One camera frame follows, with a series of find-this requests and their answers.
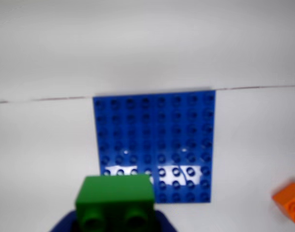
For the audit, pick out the green 2x2 building block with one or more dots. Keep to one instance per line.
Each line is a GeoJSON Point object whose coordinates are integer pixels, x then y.
{"type": "Point", "coordinates": [113, 191]}

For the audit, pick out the orange 2x2 building block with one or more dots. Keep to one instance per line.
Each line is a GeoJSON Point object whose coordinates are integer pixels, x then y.
{"type": "Point", "coordinates": [289, 203]}

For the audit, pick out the blue 8x8 building plate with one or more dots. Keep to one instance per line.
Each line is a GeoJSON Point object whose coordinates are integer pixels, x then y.
{"type": "Point", "coordinates": [162, 125]}

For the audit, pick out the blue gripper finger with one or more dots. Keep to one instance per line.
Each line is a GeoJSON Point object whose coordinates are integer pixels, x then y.
{"type": "Point", "coordinates": [163, 224]}
{"type": "Point", "coordinates": [67, 223]}

